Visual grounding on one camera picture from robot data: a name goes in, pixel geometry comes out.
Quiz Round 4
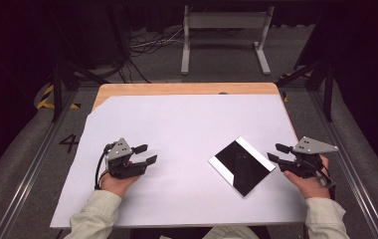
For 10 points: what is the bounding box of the wooden table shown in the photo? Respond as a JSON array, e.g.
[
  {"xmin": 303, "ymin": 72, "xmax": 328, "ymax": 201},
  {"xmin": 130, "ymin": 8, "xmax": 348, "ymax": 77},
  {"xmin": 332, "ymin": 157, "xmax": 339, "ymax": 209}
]
[{"xmin": 92, "ymin": 82, "xmax": 297, "ymax": 140}]

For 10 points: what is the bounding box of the white floor cable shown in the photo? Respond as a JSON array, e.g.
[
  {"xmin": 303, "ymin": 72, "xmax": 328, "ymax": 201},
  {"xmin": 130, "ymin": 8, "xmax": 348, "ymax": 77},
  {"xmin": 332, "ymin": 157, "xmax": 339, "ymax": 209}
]
[{"xmin": 131, "ymin": 27, "xmax": 185, "ymax": 50}]

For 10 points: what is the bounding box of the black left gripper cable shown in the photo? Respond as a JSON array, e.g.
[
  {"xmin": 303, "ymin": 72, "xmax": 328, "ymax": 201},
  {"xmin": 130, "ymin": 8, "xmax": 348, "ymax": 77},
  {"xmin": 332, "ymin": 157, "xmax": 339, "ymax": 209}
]
[{"xmin": 94, "ymin": 142, "xmax": 116, "ymax": 191}]

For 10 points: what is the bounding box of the white paper sheet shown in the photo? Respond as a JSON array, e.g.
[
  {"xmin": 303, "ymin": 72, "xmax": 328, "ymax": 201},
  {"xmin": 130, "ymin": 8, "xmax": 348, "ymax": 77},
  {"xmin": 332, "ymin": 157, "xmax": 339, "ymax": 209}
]
[{"xmin": 49, "ymin": 94, "xmax": 308, "ymax": 230}]

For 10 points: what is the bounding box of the black metal stand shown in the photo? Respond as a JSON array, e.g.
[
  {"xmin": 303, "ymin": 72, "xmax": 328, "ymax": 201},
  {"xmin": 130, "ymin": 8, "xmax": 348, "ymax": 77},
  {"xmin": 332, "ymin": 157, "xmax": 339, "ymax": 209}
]
[
  {"xmin": 276, "ymin": 59, "xmax": 336, "ymax": 123},
  {"xmin": 50, "ymin": 54, "xmax": 111, "ymax": 123}
]

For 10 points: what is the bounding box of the black floor cable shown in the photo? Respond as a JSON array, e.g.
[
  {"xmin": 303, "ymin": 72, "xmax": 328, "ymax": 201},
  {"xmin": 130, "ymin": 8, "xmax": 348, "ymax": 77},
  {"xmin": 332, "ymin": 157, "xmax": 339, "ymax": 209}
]
[{"xmin": 116, "ymin": 49, "xmax": 152, "ymax": 85}]

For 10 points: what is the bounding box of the person's right hand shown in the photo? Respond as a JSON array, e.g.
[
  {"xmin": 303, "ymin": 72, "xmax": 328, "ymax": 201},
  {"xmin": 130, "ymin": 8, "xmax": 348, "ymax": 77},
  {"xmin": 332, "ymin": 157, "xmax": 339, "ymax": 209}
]
[{"xmin": 283, "ymin": 154, "xmax": 331, "ymax": 200}]

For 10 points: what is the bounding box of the grey metal stand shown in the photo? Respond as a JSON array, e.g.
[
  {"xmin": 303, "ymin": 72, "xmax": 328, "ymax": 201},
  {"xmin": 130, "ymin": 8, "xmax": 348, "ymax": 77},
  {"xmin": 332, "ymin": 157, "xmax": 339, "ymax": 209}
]
[{"xmin": 180, "ymin": 4, "xmax": 276, "ymax": 76}]

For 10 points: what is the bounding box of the person's left hand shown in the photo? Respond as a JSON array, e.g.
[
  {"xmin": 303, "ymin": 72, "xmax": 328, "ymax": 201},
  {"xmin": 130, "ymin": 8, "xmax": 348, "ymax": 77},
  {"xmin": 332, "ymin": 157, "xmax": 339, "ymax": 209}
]
[{"xmin": 99, "ymin": 169, "xmax": 142, "ymax": 199}]

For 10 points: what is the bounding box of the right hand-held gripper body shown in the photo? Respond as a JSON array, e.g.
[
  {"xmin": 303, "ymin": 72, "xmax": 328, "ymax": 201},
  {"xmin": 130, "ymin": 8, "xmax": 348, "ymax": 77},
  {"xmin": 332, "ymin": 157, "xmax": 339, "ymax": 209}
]
[{"xmin": 278, "ymin": 135, "xmax": 340, "ymax": 180}]

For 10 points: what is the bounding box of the person's pale clothing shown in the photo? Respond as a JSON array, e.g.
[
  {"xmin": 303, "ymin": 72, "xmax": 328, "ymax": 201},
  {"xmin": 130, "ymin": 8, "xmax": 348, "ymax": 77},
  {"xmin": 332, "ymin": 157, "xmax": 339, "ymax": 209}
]
[{"xmin": 158, "ymin": 225, "xmax": 262, "ymax": 239}]

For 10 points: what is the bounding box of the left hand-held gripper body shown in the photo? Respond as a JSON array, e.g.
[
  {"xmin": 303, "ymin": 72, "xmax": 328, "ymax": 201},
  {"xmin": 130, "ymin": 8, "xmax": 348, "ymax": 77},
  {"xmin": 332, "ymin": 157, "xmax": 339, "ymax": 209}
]
[{"xmin": 102, "ymin": 137, "xmax": 149, "ymax": 180}]

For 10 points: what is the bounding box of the aluminium floor rail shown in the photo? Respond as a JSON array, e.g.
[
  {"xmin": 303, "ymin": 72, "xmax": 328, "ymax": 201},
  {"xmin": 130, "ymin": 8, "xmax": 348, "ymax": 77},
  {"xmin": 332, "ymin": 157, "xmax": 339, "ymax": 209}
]
[
  {"xmin": 308, "ymin": 89, "xmax": 378, "ymax": 239},
  {"xmin": 0, "ymin": 89, "xmax": 80, "ymax": 239}
]

